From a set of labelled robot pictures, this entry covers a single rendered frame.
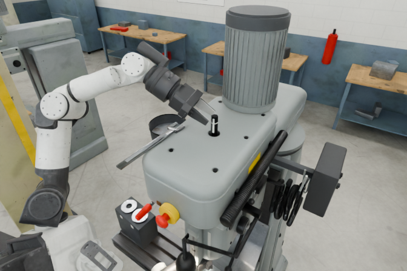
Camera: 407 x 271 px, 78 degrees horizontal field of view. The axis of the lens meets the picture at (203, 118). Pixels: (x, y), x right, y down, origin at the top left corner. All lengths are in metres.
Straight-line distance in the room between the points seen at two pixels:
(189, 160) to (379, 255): 2.65
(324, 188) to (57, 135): 0.89
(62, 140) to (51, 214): 0.21
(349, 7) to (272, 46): 4.03
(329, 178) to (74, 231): 0.83
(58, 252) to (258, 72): 0.78
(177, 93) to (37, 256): 0.56
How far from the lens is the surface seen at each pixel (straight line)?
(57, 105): 0.81
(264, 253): 1.81
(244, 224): 1.05
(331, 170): 0.99
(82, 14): 7.92
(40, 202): 0.84
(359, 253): 3.05
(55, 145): 0.85
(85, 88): 0.80
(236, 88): 0.85
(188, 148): 0.71
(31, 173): 2.58
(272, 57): 0.82
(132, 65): 0.72
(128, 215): 1.58
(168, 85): 0.71
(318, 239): 2.98
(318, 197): 1.04
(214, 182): 0.62
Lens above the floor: 2.34
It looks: 33 degrees down
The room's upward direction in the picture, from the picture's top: straight up
